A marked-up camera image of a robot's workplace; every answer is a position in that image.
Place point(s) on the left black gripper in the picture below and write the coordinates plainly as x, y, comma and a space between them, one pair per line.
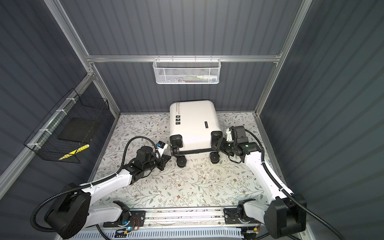
164, 158

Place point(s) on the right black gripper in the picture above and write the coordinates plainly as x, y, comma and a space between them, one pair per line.
221, 146

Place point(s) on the black hard-shell suitcase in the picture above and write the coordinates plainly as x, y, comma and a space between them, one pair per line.
194, 131

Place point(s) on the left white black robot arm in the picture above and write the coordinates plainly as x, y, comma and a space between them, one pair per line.
96, 195

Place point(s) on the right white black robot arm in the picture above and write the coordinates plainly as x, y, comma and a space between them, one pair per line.
267, 186

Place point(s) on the floral table cloth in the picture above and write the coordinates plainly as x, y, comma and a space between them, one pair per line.
199, 184

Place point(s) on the white perforated vent panel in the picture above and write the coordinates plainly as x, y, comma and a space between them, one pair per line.
177, 234

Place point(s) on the yellow black striped item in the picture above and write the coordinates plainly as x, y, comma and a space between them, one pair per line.
73, 153

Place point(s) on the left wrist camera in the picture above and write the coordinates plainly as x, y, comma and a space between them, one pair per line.
160, 148

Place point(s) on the aluminium mounting rail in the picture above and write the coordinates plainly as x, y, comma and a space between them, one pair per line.
191, 217

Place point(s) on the white wire mesh basket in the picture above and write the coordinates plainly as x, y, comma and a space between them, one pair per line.
187, 73

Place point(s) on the black wire mesh basket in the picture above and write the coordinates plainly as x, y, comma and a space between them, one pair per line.
71, 126

